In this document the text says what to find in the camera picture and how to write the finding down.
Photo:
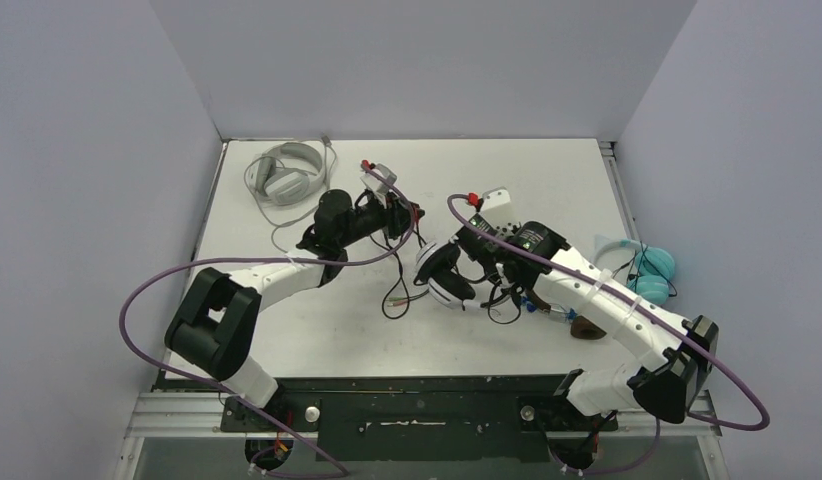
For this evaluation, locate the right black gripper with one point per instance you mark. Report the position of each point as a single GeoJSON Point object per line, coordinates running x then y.
{"type": "Point", "coordinates": [473, 245]}

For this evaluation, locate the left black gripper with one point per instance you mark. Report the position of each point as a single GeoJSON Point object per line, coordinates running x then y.
{"type": "Point", "coordinates": [396, 215]}

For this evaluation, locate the black and white headphones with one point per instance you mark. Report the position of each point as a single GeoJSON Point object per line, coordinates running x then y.
{"type": "Point", "coordinates": [437, 271]}

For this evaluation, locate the brown headphones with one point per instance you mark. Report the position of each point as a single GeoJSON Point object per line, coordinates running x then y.
{"type": "Point", "coordinates": [579, 327]}

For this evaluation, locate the teal cat-ear headphones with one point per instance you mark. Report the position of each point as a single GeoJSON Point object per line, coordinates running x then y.
{"type": "Point", "coordinates": [650, 270]}

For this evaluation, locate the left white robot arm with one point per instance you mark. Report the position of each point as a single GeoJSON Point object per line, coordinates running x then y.
{"type": "Point", "coordinates": [214, 325]}

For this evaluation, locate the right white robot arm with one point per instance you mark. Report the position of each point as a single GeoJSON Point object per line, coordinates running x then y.
{"type": "Point", "coordinates": [671, 355]}

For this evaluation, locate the grey white headphones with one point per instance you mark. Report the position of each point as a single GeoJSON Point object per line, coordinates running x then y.
{"type": "Point", "coordinates": [286, 175]}

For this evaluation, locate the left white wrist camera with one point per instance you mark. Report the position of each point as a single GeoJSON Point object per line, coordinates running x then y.
{"type": "Point", "coordinates": [377, 178]}

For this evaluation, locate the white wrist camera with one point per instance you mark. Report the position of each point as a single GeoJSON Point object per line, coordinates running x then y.
{"type": "Point", "coordinates": [497, 210]}
{"type": "Point", "coordinates": [377, 178]}

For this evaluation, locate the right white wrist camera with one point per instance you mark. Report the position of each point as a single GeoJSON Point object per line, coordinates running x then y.
{"type": "Point", "coordinates": [497, 210]}

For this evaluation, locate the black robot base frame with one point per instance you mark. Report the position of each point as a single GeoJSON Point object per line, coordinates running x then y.
{"type": "Point", "coordinates": [464, 418]}

